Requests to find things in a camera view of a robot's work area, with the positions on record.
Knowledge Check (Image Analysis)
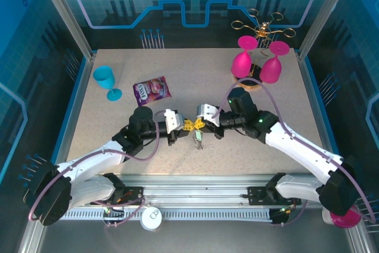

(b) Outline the silver metal key bunch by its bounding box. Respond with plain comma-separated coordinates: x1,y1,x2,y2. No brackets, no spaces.
191,130,205,150

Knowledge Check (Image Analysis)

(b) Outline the purple candy bag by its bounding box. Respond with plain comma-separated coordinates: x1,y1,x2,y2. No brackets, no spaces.
132,76,172,107

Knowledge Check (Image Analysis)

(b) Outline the pink plastic goblet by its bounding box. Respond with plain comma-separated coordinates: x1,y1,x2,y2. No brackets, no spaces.
260,41,290,84
230,36,258,78

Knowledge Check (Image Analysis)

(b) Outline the blue plastic goblet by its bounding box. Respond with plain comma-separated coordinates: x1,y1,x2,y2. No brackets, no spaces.
93,65,123,102

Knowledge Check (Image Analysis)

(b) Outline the white round cap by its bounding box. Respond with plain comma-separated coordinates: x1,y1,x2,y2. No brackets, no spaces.
140,207,163,232

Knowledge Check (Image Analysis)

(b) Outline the pink and white cup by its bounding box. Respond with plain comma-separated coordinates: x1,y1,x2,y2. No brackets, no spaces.
322,205,362,229

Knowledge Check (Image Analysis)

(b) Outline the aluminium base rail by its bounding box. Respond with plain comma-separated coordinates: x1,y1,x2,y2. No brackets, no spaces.
63,172,326,224

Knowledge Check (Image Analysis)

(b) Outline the gold wire glass rack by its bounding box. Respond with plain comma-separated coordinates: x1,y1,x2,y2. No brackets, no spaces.
231,8,296,89

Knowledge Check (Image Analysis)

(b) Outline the white slotted cable duct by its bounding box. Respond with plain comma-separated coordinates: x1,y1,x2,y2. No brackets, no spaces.
63,207,273,222

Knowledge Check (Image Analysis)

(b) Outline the aluminium frame post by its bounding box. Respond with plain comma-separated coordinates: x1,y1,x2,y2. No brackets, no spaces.
296,0,356,61
32,0,97,60

